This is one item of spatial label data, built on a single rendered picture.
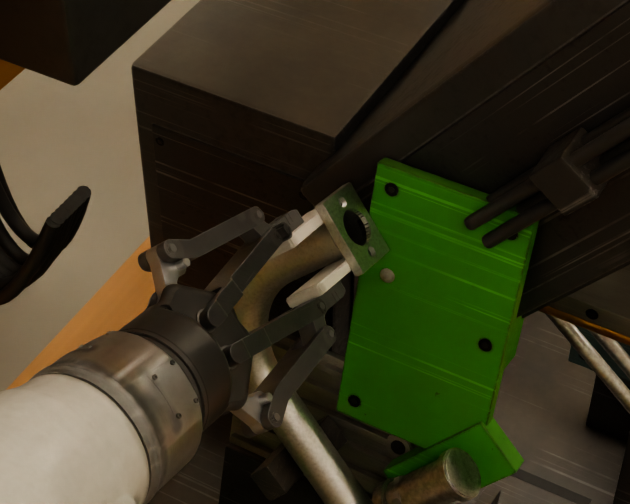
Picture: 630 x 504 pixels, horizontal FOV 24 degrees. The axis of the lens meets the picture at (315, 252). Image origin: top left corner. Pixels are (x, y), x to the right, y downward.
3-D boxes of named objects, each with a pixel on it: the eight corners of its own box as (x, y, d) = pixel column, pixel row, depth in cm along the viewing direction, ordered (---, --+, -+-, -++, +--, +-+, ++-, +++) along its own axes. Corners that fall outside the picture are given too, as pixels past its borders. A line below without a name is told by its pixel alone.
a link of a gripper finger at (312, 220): (262, 263, 95) (256, 253, 95) (312, 221, 101) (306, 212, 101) (294, 247, 94) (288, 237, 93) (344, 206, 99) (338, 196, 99)
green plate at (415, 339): (517, 415, 110) (578, 173, 100) (475, 472, 104) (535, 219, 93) (382, 359, 114) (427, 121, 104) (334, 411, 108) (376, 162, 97)
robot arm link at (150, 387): (89, 348, 74) (155, 299, 78) (-15, 399, 79) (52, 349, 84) (183, 498, 75) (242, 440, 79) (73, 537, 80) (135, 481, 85)
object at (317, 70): (478, 232, 147) (510, -60, 123) (333, 440, 128) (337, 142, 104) (319, 174, 153) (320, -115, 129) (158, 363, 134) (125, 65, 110)
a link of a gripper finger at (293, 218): (251, 261, 93) (227, 221, 93) (289, 229, 97) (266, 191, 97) (267, 253, 93) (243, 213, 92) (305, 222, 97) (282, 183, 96)
